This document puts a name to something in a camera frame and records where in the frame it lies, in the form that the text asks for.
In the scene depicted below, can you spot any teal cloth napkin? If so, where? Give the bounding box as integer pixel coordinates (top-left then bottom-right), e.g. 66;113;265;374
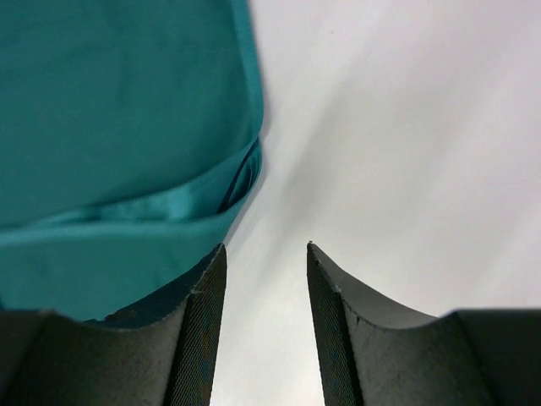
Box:
1;1;263;320

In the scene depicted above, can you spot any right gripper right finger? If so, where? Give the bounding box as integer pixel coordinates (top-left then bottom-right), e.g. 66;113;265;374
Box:
307;244;540;405

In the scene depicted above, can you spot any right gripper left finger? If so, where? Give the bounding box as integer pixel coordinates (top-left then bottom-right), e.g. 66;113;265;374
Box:
1;245;227;405

